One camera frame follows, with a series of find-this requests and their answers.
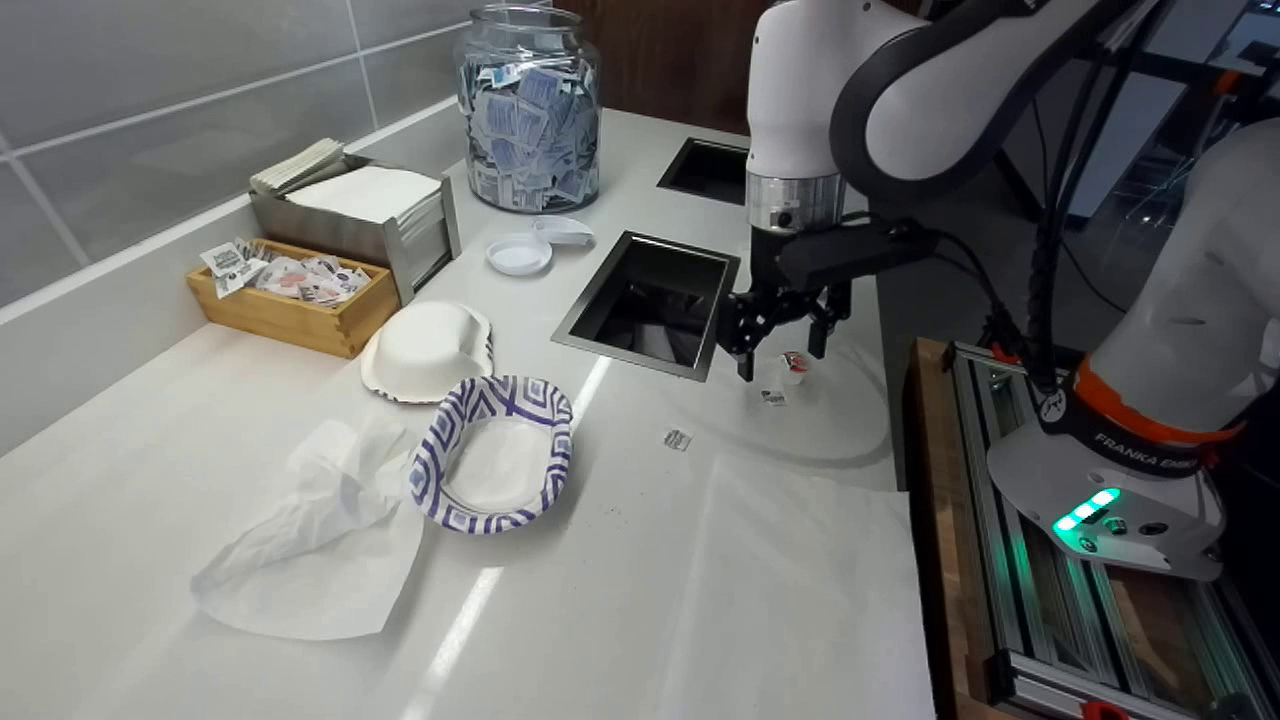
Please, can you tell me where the white packet with black print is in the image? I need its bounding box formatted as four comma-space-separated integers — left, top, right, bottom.
195, 235, 267, 298

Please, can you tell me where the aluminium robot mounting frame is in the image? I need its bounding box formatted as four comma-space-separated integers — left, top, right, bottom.
949, 336, 1280, 720

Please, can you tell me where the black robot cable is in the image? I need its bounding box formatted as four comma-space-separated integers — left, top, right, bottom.
1017, 0, 1116, 393

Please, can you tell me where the tan folded napkin stack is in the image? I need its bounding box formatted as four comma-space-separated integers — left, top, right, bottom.
247, 135, 356, 198

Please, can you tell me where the wooden tray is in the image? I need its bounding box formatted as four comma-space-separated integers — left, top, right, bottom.
185, 235, 405, 363

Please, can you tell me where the brown wooden board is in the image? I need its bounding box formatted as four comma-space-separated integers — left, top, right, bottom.
905, 336, 1025, 720

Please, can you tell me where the metal napkin dispenser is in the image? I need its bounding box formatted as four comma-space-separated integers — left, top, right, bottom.
253, 157, 465, 303

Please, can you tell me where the blue patterned paper bowl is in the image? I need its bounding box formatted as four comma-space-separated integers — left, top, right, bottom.
407, 371, 582, 540

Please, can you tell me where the glass jar of packets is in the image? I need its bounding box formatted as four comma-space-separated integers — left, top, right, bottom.
457, 0, 603, 214

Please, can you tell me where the crumpled white plastic bag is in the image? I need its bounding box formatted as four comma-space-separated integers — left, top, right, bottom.
187, 415, 433, 644

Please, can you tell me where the clear round plastic lid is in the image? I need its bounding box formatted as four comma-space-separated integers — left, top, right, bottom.
484, 233, 556, 284
536, 214, 602, 257

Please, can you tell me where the small red white packet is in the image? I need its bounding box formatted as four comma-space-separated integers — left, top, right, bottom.
757, 349, 821, 403

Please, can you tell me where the white paper bowl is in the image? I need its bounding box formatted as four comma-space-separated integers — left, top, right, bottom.
356, 295, 502, 406

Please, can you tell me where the pile of colourful packets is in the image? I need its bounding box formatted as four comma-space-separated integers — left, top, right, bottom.
253, 253, 374, 313

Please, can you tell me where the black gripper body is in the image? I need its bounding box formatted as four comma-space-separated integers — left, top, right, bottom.
747, 220, 862, 319

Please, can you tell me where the bright computer screen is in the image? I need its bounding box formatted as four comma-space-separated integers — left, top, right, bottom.
1063, 65, 1214, 225

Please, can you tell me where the white paper sheet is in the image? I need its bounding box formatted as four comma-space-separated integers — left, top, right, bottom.
653, 450, 942, 720

